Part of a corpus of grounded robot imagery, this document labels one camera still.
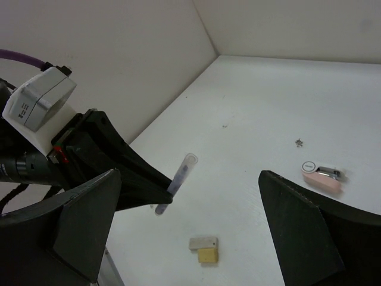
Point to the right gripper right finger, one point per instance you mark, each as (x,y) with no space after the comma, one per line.
(318,240)

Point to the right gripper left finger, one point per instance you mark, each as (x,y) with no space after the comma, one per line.
(60,240)

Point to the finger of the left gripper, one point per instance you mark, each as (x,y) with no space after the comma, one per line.
(140,192)

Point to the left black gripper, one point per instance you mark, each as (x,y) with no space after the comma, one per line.
(22,163)

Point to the purple highlighter pen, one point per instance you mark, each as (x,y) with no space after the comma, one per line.
(182,173)

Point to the yellow eraser block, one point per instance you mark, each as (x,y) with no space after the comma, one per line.
(207,255)

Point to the pink correction tape dispenser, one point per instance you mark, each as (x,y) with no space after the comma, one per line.
(323,177)

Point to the tan L-shaped eraser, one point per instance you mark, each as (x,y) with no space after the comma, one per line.
(202,242)

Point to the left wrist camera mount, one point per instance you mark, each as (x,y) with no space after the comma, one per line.
(38,109)

